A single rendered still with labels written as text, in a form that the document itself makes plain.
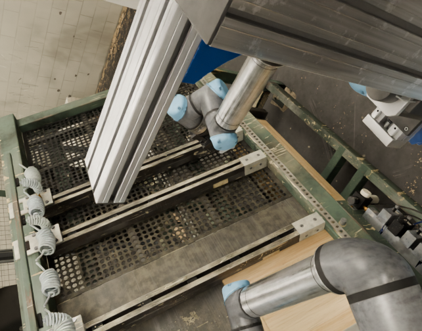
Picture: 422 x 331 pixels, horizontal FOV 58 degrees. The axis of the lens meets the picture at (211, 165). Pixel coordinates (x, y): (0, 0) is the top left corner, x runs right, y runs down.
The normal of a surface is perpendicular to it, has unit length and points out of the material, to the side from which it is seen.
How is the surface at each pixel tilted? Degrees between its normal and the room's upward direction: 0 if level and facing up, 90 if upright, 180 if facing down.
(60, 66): 90
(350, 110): 0
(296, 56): 90
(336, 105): 0
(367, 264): 37
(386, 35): 90
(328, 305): 60
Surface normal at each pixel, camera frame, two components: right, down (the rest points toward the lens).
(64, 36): 0.38, 0.72
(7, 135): -0.09, -0.70
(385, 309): -0.48, -0.26
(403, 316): -0.17, -0.38
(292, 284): -0.80, 0.08
